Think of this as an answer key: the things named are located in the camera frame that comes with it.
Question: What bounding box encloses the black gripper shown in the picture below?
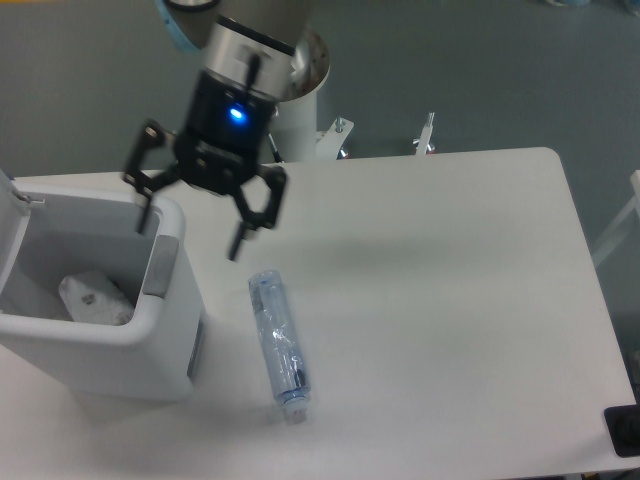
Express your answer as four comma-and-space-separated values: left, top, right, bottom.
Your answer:
122, 72, 288, 261

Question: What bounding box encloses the white plastic wrapper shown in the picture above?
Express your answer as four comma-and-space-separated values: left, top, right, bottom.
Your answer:
58, 270, 134, 326

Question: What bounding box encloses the crushed clear plastic bottle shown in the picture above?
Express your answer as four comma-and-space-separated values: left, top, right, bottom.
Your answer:
248, 270, 311, 424

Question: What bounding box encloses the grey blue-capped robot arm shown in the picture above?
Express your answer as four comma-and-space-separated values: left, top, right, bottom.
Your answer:
122, 1, 312, 260

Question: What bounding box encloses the white trash can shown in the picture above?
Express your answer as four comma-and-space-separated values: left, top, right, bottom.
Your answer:
1, 178, 204, 401

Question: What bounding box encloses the black device at table corner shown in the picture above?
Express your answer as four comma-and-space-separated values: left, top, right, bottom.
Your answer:
604, 404, 639, 458

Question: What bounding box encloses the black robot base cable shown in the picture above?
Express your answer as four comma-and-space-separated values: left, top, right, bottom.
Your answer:
265, 132, 286, 165

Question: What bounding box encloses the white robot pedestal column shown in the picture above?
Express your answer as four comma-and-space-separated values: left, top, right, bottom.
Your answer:
270, 27, 330, 162

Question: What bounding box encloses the white frame at right edge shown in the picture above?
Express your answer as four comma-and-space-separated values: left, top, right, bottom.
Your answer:
591, 170, 639, 268

